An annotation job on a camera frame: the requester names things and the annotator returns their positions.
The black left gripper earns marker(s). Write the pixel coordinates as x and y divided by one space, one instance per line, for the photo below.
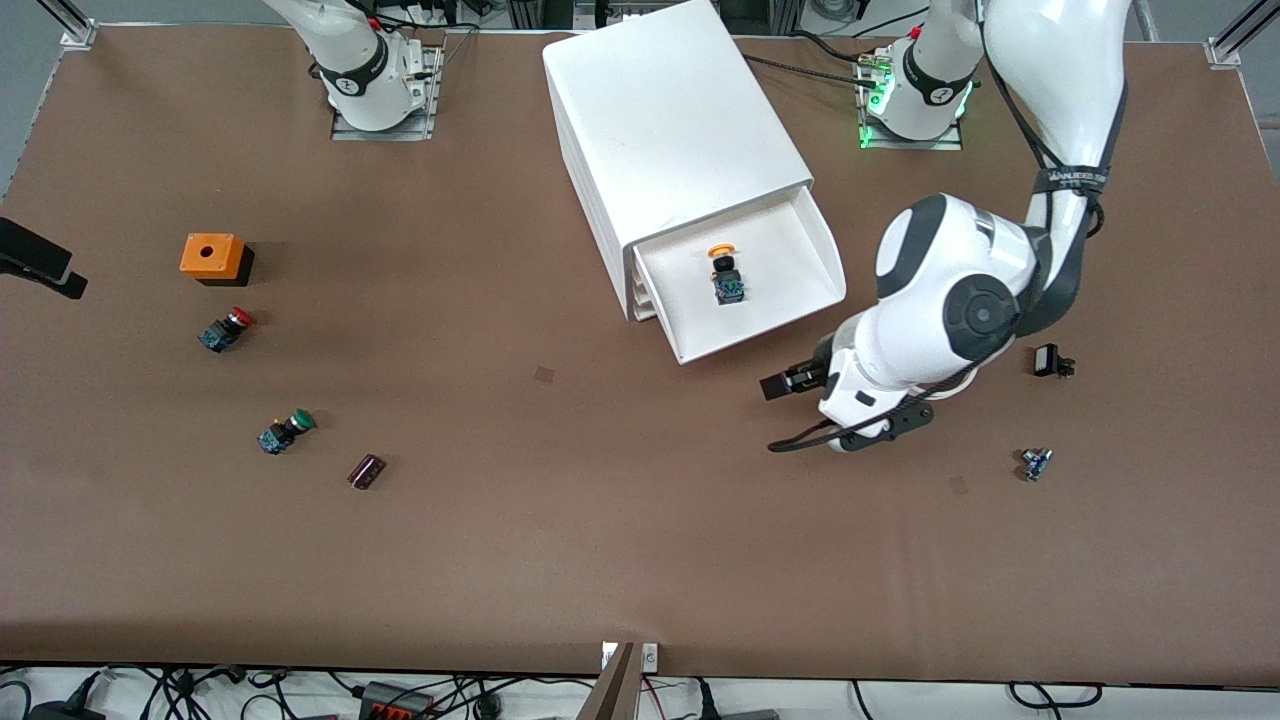
806 378

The yellow push button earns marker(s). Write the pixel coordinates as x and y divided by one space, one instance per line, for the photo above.
727 285

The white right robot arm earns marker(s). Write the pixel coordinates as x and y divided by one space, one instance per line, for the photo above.
352 60

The orange button box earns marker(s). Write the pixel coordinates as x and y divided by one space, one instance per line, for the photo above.
210 256

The red push button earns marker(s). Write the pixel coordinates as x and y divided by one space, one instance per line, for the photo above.
225 330

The green push button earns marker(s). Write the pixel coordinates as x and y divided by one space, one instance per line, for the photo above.
285 431

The small blue electronic part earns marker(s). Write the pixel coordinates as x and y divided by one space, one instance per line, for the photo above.
1035 464

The dark red capacitor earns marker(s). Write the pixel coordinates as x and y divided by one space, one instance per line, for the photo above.
366 471

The black power adapter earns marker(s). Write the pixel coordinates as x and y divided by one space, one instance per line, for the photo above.
65 712

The black orange power strip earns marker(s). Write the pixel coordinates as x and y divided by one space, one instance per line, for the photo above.
395 700

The aluminium frame post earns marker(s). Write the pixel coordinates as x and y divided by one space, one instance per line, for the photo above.
1230 45
75 30

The small black switch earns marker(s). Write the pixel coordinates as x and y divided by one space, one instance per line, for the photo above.
1048 360

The small white bracket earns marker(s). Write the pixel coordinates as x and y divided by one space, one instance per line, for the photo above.
608 656
650 656

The brown camera post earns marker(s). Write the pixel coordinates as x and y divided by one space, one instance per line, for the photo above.
612 695

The aluminium frame structure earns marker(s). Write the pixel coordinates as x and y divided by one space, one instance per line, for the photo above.
560 12

